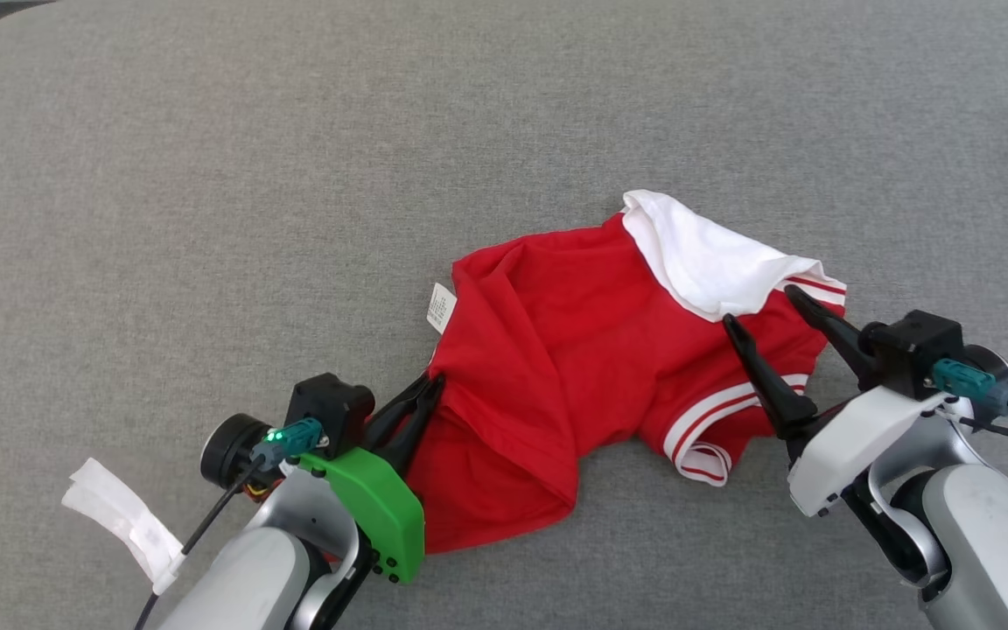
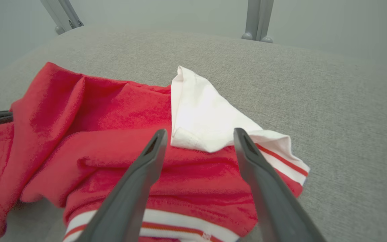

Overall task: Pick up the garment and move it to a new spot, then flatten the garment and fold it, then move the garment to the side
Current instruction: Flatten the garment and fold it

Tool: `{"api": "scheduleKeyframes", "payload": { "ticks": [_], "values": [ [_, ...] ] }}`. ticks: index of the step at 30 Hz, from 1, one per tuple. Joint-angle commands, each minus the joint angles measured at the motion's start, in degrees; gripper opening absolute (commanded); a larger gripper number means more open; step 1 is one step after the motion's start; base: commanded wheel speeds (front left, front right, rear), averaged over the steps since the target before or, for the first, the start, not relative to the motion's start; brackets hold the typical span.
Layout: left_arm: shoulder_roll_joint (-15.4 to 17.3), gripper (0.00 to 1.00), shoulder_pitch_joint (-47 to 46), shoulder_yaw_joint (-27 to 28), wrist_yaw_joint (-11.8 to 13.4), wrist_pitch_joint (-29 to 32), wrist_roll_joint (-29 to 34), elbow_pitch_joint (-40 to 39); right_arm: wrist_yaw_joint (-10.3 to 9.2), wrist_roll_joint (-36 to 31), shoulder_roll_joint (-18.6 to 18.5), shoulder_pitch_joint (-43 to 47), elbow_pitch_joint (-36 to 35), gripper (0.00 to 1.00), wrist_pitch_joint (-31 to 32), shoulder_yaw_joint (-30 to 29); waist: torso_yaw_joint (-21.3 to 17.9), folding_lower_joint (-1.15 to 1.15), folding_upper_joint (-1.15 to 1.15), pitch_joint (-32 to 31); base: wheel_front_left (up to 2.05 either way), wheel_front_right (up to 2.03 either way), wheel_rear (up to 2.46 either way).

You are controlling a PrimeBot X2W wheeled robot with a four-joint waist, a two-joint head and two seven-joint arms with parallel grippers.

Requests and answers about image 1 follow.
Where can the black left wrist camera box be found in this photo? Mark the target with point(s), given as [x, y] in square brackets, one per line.
[329, 411]

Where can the white tape tag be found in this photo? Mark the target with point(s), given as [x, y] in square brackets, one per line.
[119, 512]

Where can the red and white garment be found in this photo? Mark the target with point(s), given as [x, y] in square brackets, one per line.
[574, 367]

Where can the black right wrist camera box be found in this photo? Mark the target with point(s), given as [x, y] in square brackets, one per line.
[911, 350]

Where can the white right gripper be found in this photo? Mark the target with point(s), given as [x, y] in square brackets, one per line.
[845, 446]

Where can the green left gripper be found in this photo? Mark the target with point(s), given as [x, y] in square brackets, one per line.
[381, 516]

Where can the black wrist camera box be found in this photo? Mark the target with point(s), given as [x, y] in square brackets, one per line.
[329, 411]
[911, 350]

